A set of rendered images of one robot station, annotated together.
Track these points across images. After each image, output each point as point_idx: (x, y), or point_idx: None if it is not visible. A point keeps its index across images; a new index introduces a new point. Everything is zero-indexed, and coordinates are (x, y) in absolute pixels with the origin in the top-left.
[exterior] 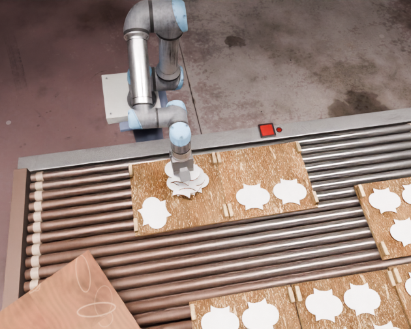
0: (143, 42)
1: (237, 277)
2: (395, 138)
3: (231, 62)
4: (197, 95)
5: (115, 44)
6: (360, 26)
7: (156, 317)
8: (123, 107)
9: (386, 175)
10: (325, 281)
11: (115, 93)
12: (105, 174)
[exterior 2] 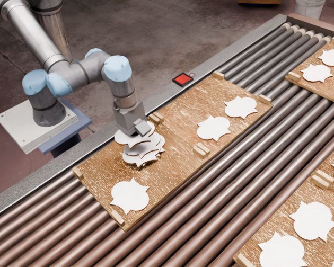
0: (27, 9)
1: (257, 202)
2: (281, 37)
3: (108, 91)
4: (95, 127)
5: None
6: (185, 28)
7: None
8: (34, 130)
9: (299, 60)
10: None
11: (19, 122)
12: (50, 194)
